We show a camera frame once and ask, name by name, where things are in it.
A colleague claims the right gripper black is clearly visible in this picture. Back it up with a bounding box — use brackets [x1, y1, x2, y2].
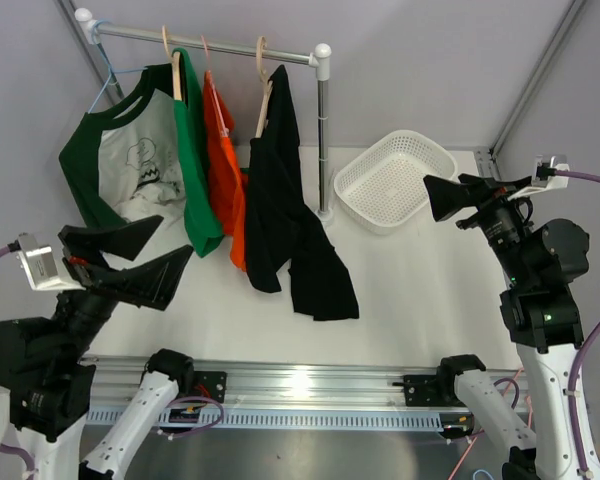
[423, 174, 534, 286]

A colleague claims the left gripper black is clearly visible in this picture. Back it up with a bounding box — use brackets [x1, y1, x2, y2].
[53, 211, 194, 361]

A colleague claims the green t shirt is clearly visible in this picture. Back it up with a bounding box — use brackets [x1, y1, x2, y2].
[173, 48, 224, 258]

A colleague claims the orange t shirt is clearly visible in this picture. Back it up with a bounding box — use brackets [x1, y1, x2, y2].
[203, 70, 248, 272]

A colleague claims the black t shirt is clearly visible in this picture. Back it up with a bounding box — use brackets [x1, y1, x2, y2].
[245, 65, 359, 321]

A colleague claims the beige hanger of black shirt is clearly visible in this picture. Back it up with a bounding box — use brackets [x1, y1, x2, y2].
[254, 36, 273, 138]

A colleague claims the beige hanger of green shirt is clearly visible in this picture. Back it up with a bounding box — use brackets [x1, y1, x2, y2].
[161, 25, 182, 101]

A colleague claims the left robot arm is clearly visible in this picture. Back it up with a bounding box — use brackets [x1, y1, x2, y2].
[0, 215, 196, 479]

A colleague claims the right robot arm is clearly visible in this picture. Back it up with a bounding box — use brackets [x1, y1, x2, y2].
[424, 174, 600, 479]

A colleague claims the white green raglan shirt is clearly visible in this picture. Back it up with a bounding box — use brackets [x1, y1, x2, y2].
[59, 64, 186, 228]

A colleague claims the blue thin hanger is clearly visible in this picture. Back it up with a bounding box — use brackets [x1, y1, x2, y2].
[85, 18, 149, 115]

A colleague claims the white perforated basket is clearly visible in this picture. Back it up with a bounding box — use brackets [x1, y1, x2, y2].
[334, 130, 458, 235]

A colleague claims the metal clothes rack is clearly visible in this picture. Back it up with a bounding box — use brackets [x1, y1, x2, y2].
[74, 8, 334, 225]

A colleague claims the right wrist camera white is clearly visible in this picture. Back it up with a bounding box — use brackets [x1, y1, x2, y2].
[508, 154, 570, 201]

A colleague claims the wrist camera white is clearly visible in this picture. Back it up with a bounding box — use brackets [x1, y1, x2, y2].
[508, 154, 570, 201]
[15, 233, 82, 292]

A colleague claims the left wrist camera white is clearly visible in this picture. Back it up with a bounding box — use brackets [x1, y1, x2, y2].
[15, 233, 82, 292]

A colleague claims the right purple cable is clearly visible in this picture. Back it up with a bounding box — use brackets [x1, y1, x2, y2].
[554, 169, 600, 194]

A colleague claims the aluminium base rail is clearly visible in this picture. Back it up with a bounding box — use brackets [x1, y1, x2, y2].
[79, 354, 536, 434]

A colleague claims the pink cable on floor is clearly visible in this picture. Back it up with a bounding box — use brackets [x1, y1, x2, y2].
[447, 367, 536, 480]

